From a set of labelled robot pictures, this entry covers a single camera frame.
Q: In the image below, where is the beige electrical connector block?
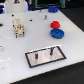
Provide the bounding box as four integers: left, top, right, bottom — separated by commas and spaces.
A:
13, 18, 24, 37

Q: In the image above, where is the right metal peg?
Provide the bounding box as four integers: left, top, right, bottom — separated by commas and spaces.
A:
49, 47, 54, 57

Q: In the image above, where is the black framed peg base plate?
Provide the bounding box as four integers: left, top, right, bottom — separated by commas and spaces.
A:
26, 46, 66, 68

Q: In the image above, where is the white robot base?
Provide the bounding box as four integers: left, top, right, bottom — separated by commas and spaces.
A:
5, 0, 28, 13

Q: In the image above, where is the red gear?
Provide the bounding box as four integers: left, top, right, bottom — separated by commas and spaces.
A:
50, 21, 60, 29

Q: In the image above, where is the small blue gear at back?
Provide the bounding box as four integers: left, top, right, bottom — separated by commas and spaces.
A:
48, 6, 58, 13

